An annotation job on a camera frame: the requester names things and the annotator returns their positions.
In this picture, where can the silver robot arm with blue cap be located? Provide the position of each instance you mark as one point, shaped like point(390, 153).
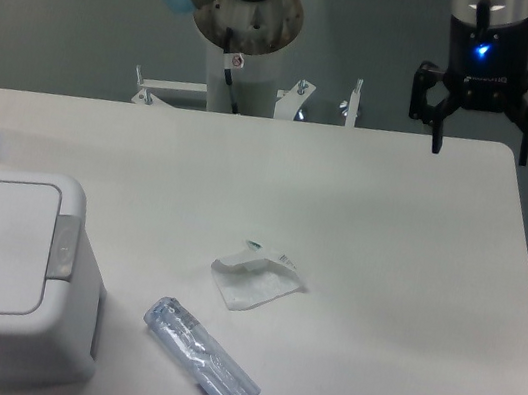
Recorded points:
point(487, 70)

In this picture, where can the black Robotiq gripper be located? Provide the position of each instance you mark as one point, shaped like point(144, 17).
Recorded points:
point(486, 52)

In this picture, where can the crumpled white paper wrapper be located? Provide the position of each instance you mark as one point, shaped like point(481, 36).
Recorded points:
point(255, 276)

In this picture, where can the white metal mounting frame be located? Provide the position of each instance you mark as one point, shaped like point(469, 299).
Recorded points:
point(232, 88)

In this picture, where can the grey trash can push button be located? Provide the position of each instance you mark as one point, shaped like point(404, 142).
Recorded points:
point(65, 240)

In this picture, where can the empty clear plastic bottle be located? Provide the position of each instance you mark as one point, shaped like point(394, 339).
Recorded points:
point(193, 348)

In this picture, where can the white trash can body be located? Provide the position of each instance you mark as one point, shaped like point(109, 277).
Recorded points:
point(56, 342)

